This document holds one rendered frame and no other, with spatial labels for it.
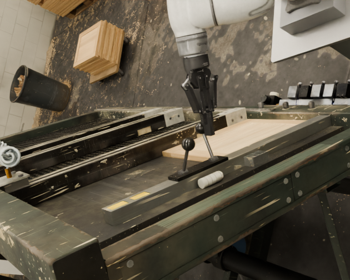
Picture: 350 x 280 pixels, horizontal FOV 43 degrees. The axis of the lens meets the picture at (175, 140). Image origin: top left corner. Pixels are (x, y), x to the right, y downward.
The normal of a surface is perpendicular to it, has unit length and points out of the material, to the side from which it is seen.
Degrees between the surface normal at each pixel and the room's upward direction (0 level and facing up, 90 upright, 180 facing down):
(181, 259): 90
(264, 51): 0
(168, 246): 90
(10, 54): 90
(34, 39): 90
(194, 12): 55
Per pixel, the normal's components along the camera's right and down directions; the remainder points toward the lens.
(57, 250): -0.20, -0.96
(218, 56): -0.76, -0.25
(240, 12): -0.01, 0.70
